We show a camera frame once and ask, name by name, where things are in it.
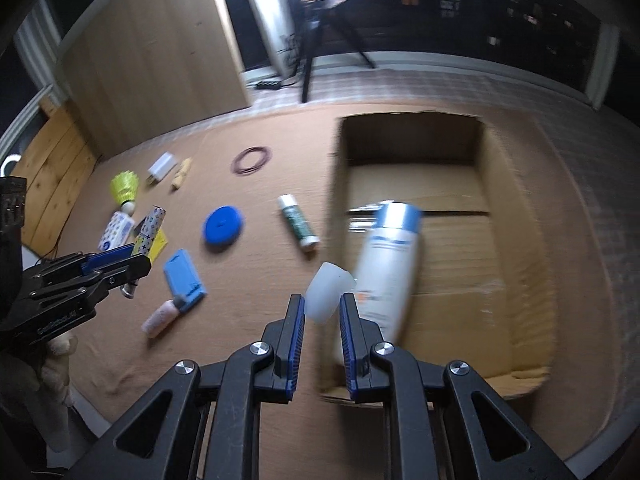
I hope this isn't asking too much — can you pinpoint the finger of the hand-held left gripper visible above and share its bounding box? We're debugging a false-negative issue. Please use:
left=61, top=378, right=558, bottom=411
left=22, top=243, right=137, bottom=287
left=30, top=254, right=152, bottom=312

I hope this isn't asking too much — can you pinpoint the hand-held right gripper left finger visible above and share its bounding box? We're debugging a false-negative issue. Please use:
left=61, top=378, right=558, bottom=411
left=47, top=294, right=306, bottom=480

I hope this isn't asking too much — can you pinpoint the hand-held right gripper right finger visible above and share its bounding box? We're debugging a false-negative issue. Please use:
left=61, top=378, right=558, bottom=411
left=339, top=291, right=581, bottom=480

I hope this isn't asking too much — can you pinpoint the patterned tissue pack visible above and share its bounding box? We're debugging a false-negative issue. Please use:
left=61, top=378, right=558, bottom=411
left=97, top=210, right=135, bottom=253

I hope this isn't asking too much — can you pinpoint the translucent white cap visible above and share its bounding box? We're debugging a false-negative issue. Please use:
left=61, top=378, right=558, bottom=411
left=305, top=261, right=355, bottom=322

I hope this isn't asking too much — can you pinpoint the yellow shuttlecock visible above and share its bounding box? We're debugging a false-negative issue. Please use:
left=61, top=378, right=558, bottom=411
left=110, top=171, right=141, bottom=212

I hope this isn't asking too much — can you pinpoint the white bottle with blue top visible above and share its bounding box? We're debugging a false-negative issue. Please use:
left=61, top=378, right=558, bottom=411
left=334, top=200, right=426, bottom=366

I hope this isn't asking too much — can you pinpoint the cardboard box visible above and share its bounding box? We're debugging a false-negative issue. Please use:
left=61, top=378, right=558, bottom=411
left=320, top=110, right=556, bottom=406

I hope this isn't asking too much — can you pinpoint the yellow card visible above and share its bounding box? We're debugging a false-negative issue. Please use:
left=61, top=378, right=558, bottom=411
left=147, top=227, right=168, bottom=263

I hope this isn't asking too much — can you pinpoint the patterned cylinder tube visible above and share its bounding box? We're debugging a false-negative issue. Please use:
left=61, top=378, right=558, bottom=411
left=136, top=205, right=167, bottom=261

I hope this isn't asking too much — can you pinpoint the blue rectangular case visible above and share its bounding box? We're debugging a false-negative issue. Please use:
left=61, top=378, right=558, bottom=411
left=164, top=249, right=207, bottom=313

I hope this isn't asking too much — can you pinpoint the small pink bottle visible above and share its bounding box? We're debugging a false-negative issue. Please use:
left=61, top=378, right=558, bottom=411
left=141, top=297, right=187, bottom=338

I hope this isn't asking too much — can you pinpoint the pine plank panel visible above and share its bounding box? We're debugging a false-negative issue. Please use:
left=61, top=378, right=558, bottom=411
left=20, top=105, right=98, bottom=251

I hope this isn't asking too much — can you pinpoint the blue round disc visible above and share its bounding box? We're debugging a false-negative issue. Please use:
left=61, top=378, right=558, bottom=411
left=202, top=205, right=246, bottom=247

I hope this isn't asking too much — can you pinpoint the small wooden peg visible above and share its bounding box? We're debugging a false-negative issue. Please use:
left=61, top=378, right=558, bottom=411
left=171, top=158, right=193, bottom=191

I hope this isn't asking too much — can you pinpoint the green and white tube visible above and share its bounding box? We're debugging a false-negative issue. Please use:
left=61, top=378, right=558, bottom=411
left=277, top=194, right=321, bottom=253

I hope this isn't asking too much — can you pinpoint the large light wooden board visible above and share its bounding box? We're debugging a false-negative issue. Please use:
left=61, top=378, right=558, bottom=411
left=60, top=0, right=253, bottom=158

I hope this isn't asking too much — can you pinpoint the black tripod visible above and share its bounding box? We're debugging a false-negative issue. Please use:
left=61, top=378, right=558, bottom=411
left=297, top=0, right=378, bottom=103

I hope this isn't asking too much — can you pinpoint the white wall charger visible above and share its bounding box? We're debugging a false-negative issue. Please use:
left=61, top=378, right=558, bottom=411
left=146, top=152, right=180, bottom=184

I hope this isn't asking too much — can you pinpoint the dark rubber band ring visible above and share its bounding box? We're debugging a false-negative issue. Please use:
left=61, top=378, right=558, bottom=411
left=231, top=146, right=272, bottom=177

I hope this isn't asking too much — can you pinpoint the white door frame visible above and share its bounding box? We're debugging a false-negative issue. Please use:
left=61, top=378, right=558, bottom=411
left=205, top=0, right=296, bottom=78

